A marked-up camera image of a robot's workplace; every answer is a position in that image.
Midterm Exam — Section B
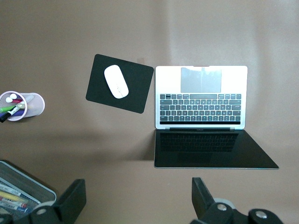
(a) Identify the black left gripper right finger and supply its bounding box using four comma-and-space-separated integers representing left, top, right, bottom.
192, 177, 216, 221

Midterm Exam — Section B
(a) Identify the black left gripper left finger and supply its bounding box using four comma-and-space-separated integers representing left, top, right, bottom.
53, 179, 87, 222

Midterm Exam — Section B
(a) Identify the silver laptop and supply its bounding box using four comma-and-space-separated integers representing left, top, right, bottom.
154, 65, 280, 169

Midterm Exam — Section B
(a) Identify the white marker blue label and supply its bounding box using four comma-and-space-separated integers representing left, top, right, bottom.
0, 203, 31, 212

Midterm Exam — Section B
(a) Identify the red and blue printed marker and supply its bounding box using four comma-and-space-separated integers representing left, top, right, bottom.
0, 197, 28, 208

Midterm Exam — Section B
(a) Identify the yellow marker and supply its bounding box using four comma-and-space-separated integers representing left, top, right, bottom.
0, 192, 24, 203

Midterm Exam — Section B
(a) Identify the purple marker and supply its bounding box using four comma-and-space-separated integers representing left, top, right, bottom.
0, 109, 27, 120

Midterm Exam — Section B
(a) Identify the white marker black cap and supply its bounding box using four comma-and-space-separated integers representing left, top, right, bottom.
0, 102, 26, 124

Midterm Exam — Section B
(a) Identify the green marker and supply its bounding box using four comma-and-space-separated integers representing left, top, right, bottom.
0, 104, 24, 113

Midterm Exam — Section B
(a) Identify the grey metal mesh tray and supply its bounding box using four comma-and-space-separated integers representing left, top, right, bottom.
0, 160, 57, 221

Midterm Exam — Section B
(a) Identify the pink mesh pen cup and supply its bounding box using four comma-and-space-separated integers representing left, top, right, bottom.
0, 91, 45, 122

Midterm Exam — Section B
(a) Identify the black mouse pad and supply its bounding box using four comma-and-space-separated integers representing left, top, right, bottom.
85, 54, 155, 115

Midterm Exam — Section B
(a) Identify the white computer mouse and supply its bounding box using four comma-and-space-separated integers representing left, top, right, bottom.
104, 64, 129, 99

